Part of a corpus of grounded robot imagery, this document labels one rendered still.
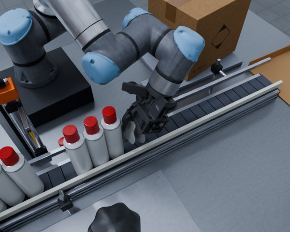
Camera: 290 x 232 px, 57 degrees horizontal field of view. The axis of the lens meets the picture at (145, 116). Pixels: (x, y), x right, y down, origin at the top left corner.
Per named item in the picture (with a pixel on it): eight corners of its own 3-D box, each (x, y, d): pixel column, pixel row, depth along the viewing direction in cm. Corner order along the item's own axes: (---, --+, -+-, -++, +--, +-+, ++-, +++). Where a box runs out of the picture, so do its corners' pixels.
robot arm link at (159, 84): (149, 63, 64) (173, 66, 70) (141, 78, 67) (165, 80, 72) (166, 83, 60) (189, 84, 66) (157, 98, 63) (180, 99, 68)
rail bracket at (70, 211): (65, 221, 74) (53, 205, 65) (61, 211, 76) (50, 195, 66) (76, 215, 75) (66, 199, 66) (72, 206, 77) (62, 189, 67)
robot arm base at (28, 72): (24, 94, 94) (12, 73, 86) (11, 70, 102) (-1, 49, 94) (64, 76, 99) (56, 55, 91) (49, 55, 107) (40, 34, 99)
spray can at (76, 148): (78, 181, 76) (60, 142, 60) (74, 165, 79) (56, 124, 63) (95, 174, 77) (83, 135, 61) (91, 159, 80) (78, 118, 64)
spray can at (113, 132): (110, 163, 80) (101, 121, 64) (105, 149, 83) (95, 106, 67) (126, 157, 81) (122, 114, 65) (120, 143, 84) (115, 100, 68)
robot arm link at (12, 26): (2, 54, 93) (-18, 19, 82) (35, 36, 98) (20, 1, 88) (22, 69, 87) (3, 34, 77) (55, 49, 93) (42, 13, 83)
